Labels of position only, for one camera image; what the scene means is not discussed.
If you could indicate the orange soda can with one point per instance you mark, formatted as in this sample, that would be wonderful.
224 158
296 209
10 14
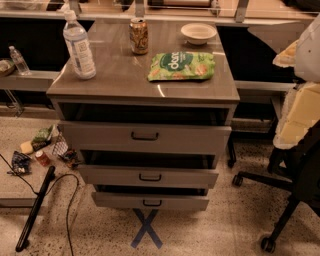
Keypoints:
138 34

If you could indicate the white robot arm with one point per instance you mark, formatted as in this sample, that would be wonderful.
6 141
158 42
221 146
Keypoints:
301 107

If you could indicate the large clear water bottle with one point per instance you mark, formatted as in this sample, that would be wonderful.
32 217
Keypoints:
78 45

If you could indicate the red can on floor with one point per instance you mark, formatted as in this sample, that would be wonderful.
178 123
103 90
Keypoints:
42 158

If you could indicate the small water bottle on shelf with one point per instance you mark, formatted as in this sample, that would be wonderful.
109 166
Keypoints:
19 61

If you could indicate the grey drawer cabinet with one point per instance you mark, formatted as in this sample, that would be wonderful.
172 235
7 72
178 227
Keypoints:
121 93

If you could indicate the green chip bag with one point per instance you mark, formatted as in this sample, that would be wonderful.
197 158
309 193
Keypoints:
181 66

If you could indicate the top grey drawer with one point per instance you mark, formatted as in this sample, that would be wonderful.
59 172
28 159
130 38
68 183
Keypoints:
147 138

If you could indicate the grey drawer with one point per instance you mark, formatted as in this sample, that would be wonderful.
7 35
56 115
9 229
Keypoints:
150 201
148 176
147 138

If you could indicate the middle grey drawer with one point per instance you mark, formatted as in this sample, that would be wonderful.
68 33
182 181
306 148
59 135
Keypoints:
148 176

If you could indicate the bottom grey drawer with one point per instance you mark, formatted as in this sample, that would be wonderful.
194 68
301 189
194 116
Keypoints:
150 201

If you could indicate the white bowl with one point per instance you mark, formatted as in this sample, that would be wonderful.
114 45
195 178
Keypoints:
198 33

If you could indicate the green bag on floor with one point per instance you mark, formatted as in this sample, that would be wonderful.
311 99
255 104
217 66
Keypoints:
42 138

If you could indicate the black bar on floor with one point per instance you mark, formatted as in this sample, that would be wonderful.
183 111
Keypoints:
23 239

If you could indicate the yellow sponge on floor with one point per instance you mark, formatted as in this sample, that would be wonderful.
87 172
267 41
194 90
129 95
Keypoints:
26 147

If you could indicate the blue snack bag on floor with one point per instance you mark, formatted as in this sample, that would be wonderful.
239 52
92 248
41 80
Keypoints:
20 164

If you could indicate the black office chair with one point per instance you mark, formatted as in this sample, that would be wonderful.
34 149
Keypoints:
301 166

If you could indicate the bowl on left shelf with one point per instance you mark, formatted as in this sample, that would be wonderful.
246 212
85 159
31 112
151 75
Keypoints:
6 67

